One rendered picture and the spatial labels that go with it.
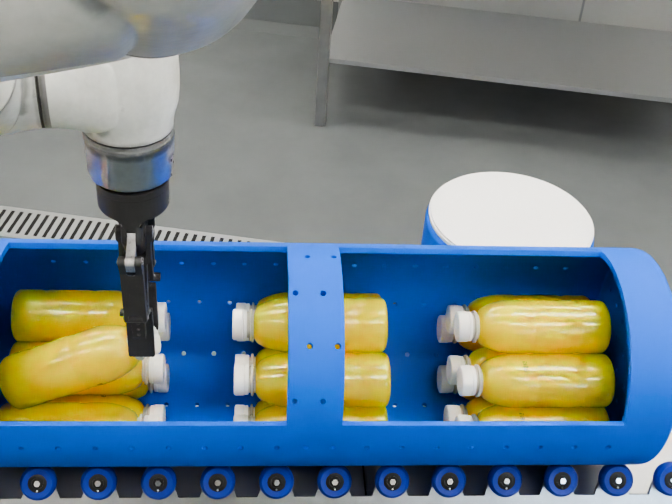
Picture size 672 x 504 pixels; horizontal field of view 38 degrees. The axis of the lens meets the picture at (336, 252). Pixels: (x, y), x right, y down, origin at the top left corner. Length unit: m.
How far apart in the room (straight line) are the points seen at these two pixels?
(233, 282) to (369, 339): 0.25
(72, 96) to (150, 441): 0.44
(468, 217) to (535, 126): 2.48
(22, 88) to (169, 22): 0.56
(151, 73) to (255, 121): 3.00
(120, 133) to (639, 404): 0.68
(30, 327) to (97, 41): 0.93
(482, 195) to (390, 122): 2.30
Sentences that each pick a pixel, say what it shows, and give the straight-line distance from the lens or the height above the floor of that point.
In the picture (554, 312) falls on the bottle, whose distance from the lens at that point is 1.25.
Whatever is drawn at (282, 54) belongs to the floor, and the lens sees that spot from 4.45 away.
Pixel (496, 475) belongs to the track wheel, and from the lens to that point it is 1.32.
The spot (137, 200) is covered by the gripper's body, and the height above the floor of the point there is 1.39.
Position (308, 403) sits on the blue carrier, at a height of 1.14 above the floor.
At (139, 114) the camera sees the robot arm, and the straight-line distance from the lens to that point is 0.94.
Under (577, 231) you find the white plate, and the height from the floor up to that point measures 1.04.
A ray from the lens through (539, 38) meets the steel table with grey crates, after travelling 4.15.
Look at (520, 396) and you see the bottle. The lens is 1.24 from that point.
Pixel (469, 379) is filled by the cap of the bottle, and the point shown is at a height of 1.11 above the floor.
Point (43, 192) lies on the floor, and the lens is 3.55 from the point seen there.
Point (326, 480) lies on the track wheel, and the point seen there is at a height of 0.97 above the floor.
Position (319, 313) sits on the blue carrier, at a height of 1.22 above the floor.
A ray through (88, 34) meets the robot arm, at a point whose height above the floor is 1.80.
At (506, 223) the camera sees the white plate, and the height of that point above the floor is 1.04.
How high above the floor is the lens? 1.96
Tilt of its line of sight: 37 degrees down
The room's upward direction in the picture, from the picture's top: 5 degrees clockwise
